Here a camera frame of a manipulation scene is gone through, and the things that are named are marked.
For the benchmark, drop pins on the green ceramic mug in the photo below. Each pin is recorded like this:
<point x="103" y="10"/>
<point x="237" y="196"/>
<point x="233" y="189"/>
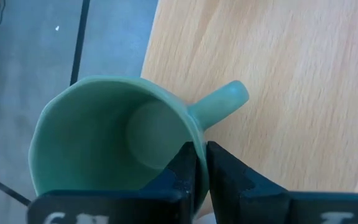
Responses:
<point x="89" y="140"/>

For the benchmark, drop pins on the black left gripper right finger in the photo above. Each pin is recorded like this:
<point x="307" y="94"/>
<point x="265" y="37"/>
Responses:
<point x="244" y="202"/>

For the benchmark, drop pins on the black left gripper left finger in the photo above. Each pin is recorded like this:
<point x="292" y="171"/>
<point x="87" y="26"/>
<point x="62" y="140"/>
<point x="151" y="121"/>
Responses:
<point x="166" y="202"/>

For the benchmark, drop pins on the wooden shelf with black frame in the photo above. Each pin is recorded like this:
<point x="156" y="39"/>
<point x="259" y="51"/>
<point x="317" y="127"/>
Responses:
<point x="275" y="77"/>

